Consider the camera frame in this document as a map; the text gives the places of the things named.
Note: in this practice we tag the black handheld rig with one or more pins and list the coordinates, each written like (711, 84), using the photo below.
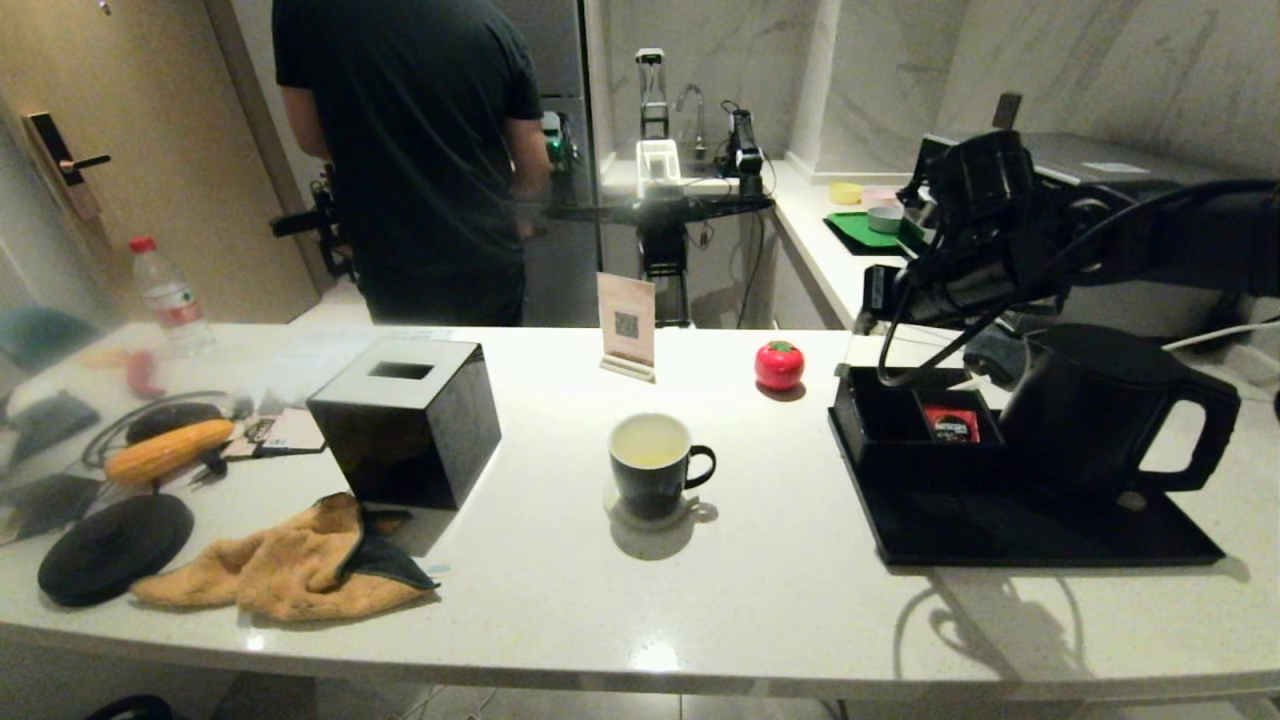
(322, 220)

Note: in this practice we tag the QR code sign stand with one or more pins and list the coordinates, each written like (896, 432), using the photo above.
(625, 320)

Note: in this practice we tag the silver microwave oven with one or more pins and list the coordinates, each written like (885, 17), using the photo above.
(1130, 160)

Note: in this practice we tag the grey tall cabinet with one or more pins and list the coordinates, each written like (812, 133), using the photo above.
(570, 60)

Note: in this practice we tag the green-lit camera device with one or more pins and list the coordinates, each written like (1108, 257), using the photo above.
(562, 150)

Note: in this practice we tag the grey folded cloth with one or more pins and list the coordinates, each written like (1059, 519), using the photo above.
(995, 360)

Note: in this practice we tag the teal round object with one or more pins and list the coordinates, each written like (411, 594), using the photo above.
(40, 335)

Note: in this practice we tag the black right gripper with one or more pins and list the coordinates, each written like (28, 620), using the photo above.
(980, 285)

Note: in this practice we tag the black oval device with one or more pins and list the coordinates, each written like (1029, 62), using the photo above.
(170, 418)

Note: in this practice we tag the black stand-mounted robot arm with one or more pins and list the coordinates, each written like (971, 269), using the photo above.
(745, 140)

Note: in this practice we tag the green tray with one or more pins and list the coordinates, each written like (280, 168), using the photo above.
(855, 230)

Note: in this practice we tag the orange microfiber cloth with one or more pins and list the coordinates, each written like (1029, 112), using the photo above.
(290, 565)

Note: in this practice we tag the black compartment sachet box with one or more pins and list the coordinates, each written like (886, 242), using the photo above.
(890, 460)

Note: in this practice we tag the black rectangular serving tray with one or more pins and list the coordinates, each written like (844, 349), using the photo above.
(960, 530)

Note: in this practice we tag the grey bowl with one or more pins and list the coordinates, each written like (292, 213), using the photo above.
(884, 219)

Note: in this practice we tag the tan wooden door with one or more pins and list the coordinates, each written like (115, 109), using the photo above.
(150, 200)

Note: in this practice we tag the black flat panel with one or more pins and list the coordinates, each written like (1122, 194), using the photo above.
(50, 505)

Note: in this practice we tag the orange toy carrot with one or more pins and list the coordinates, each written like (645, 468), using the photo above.
(105, 361)

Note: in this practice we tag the dark grey pouch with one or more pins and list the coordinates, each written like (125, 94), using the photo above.
(55, 420)

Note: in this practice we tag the black wall socket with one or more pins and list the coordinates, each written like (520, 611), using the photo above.
(1006, 108)

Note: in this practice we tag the red coffee sachet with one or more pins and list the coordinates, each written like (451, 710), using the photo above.
(950, 425)

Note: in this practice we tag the person in black shirt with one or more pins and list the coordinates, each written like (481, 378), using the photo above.
(420, 150)

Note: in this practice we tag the red tomato-shaped timer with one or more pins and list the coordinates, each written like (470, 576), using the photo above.
(778, 366)

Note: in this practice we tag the plastic bottle red cap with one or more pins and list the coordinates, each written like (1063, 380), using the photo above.
(172, 303)

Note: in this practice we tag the black round pedestal table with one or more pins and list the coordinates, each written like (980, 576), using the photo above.
(660, 208)

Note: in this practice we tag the black round kettle base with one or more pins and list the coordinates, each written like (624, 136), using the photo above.
(115, 548)

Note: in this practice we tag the yellow bowl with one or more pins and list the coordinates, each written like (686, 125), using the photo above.
(844, 193)

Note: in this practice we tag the pink bowl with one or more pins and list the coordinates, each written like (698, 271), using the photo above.
(880, 196)

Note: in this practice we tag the chrome sink faucet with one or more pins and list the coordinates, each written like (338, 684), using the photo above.
(699, 125)

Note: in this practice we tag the white rack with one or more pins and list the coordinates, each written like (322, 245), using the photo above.
(657, 163)

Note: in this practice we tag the black glossy tissue box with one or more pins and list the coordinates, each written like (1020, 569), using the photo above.
(420, 440)

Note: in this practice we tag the black electric kettle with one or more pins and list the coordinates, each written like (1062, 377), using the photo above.
(1085, 410)

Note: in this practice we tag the black mug white inside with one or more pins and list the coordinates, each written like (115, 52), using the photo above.
(650, 490)

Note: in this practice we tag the clear blender jug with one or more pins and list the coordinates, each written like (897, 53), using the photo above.
(650, 90)

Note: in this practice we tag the yellow toy corn cob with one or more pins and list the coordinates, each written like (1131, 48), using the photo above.
(170, 450)

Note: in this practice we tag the red toy chili pepper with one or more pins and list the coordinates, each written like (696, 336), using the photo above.
(143, 375)

